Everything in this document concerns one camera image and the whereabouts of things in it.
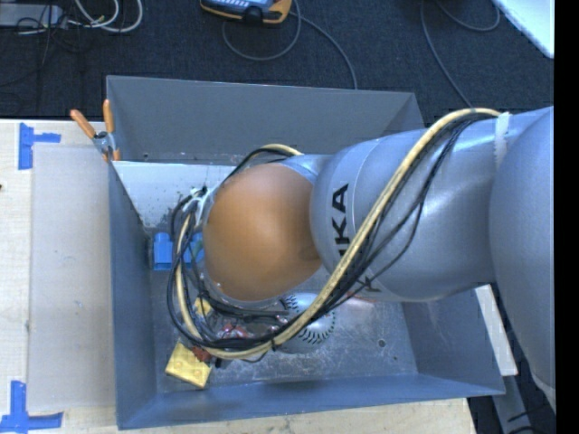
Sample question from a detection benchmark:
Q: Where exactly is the grey metal bin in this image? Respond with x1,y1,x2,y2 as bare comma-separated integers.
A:
104,74,508,431

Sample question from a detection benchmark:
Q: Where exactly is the white baseball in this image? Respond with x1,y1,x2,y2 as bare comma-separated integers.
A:
279,292,337,356

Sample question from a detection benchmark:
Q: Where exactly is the blue toy block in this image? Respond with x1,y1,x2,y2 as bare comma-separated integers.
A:
152,231,204,271

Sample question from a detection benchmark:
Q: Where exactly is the pale flat board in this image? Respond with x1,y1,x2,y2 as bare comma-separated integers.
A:
26,144,118,415

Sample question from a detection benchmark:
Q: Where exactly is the yellow flat block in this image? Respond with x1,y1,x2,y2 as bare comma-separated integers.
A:
164,341,213,390

